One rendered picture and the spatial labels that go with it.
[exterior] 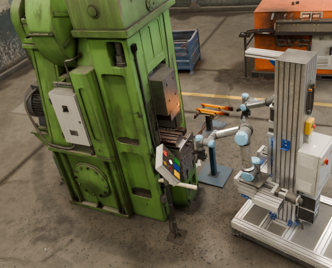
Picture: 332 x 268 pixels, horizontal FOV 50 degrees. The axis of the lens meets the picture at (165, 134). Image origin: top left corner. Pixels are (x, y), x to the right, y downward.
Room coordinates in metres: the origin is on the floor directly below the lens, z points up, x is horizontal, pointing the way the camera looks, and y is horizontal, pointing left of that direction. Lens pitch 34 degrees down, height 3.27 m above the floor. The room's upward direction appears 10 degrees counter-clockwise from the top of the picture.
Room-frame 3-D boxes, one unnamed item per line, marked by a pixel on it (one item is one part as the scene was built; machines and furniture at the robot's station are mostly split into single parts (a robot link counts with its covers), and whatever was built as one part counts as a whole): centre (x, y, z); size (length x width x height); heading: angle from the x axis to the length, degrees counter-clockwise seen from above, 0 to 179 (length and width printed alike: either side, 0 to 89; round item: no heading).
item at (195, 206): (3.25, -0.18, 0.01); 0.58 x 0.39 x 0.01; 149
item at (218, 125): (3.67, -0.55, 0.75); 0.40 x 0.30 x 0.02; 145
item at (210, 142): (2.76, -0.40, 1.23); 0.11 x 0.11 x 0.08; 53
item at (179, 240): (2.76, 0.09, 0.05); 0.22 x 0.22 x 0.09; 59
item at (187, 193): (3.44, 0.02, 0.23); 0.55 x 0.37 x 0.47; 59
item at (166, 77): (3.42, 0.02, 1.57); 0.42 x 0.39 x 0.40; 59
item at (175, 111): (3.39, 0.04, 1.32); 0.42 x 0.20 x 0.10; 59
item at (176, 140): (3.39, 0.04, 0.96); 0.42 x 0.20 x 0.09; 59
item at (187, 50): (7.49, -0.41, 0.36); 1.20 x 0.80 x 0.72; 65
